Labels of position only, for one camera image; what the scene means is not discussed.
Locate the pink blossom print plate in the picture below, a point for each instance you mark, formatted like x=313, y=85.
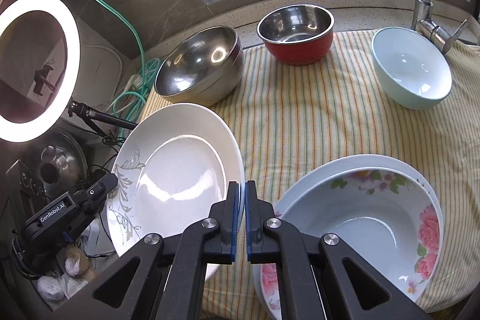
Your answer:
x=267, y=277

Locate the red steel bowl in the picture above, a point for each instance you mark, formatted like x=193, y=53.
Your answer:
x=300, y=50

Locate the steel pot lid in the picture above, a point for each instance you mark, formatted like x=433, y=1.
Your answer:
x=67, y=151

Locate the stainless steel bowl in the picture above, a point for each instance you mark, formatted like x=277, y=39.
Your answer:
x=195, y=57

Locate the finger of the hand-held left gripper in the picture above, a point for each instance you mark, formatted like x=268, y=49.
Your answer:
x=84, y=220
x=97, y=188

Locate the white plate grey leaf print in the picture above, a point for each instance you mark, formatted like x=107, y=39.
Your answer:
x=176, y=162

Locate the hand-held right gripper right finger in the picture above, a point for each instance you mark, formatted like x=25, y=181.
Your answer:
x=248, y=222

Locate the deep plate rose print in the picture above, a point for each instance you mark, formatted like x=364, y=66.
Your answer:
x=367, y=230

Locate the white power strip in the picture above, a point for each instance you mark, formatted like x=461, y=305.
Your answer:
x=135, y=82

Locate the yellow striped cloth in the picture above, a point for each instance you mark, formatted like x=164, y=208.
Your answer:
x=300, y=110

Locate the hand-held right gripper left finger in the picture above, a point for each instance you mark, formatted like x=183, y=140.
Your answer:
x=234, y=222

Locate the light blue bowl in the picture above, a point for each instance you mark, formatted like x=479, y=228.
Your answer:
x=408, y=61

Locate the black tripod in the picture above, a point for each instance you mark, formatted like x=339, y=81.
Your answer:
x=101, y=115

